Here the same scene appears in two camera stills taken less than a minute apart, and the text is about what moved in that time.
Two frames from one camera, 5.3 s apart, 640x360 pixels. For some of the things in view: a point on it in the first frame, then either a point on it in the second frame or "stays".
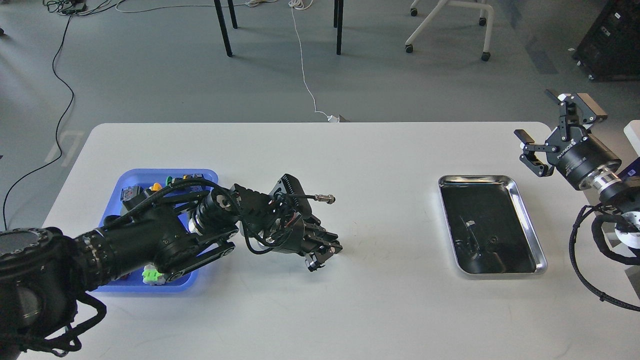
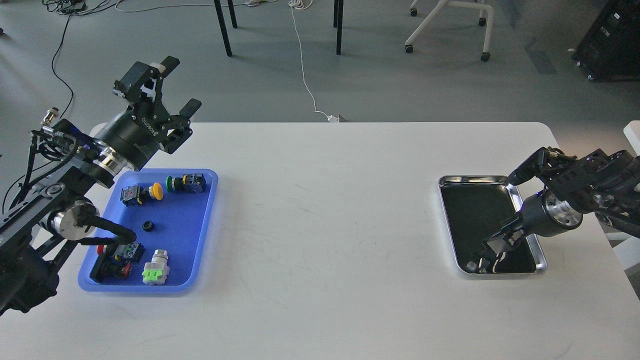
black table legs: [338, 10] stays
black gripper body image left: [293, 233] to [133, 136]
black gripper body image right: [586, 162] to [544, 215]
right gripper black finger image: [530, 158] to [487, 263]
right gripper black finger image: [576, 110] to [505, 237]
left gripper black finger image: [315, 258] to [179, 127]
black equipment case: [611, 51] stays
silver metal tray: [489, 231] stays
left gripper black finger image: [328, 238] to [129, 87]
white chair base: [442, 5] stays
